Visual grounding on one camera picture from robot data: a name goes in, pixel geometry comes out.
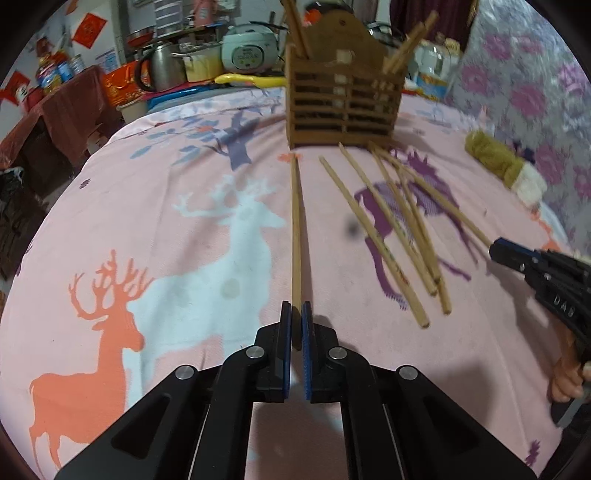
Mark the pale green rice cooker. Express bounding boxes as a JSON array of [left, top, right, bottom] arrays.
[[222, 22, 280, 75]]

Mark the red cloth covered table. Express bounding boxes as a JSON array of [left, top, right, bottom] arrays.
[[0, 65, 123, 195]]

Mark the clear cooking oil bottle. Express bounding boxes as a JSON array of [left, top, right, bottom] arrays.
[[416, 39, 458, 101]]

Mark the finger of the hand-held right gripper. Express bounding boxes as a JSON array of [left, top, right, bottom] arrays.
[[489, 248, 539, 278], [490, 237, 561, 260]]

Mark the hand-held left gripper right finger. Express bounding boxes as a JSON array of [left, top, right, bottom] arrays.
[[301, 301, 539, 480]]

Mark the pink deer printed bedsheet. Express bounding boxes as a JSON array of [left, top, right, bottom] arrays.
[[0, 85, 591, 480]]

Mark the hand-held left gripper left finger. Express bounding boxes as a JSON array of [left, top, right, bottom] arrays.
[[54, 300, 294, 480]]

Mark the steel kettle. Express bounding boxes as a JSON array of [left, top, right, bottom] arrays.
[[135, 41, 185, 93]]

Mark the red basin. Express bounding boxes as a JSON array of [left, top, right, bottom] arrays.
[[127, 27, 156, 47]]

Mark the wooden chopstick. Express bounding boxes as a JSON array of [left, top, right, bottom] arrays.
[[290, 154, 304, 311], [373, 144, 493, 246], [338, 142, 438, 296], [318, 156, 431, 329], [368, 141, 453, 315]]

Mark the yellow oil bottle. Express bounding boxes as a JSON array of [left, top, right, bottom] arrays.
[[37, 58, 61, 89]]

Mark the red gift box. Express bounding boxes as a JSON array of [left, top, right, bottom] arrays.
[[102, 65, 148, 100]]

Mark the bunch of wooden chopsticks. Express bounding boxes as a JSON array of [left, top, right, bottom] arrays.
[[281, 0, 440, 75]]

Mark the red diamond paper poster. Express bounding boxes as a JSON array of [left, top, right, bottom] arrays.
[[74, 13, 109, 47]]

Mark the yellow plastic spatula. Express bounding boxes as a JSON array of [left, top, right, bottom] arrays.
[[215, 73, 287, 88]]

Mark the wooden slatted chopstick holder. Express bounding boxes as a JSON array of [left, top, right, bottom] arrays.
[[284, 11, 407, 149]]

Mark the person's right hand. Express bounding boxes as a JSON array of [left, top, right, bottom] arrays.
[[549, 322, 583, 405]]

